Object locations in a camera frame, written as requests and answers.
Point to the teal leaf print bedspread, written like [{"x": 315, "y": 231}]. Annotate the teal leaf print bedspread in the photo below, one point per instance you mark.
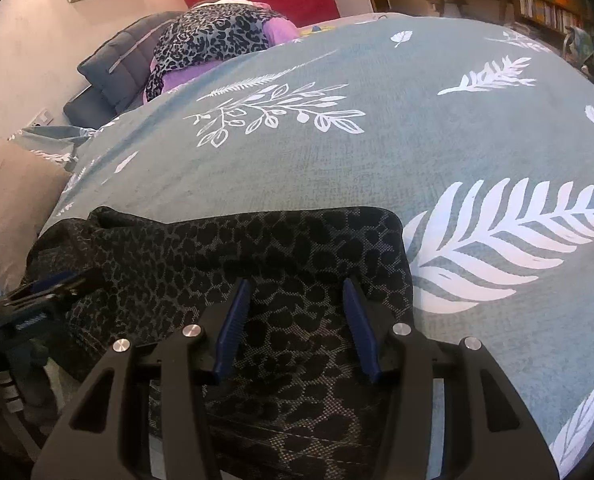
[{"x": 480, "y": 143}]

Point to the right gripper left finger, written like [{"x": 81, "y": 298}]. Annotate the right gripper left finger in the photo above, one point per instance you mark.
[{"x": 103, "y": 431}]

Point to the beige pillow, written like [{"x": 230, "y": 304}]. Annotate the beige pillow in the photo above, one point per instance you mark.
[{"x": 30, "y": 187}]

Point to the black leopard print pants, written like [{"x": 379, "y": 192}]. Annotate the black leopard print pants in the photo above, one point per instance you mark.
[{"x": 296, "y": 404}]

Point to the purple garment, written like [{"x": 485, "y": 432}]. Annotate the purple garment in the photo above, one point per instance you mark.
[{"x": 227, "y": 55}]

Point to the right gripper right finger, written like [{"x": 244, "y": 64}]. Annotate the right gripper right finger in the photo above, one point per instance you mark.
[{"x": 453, "y": 413}]

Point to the leopard print cloth pile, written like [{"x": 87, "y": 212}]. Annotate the leopard print cloth pile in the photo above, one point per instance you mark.
[{"x": 207, "y": 42}]

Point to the dark grey quilted pillow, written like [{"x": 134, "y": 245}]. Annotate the dark grey quilted pillow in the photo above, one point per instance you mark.
[{"x": 117, "y": 72}]

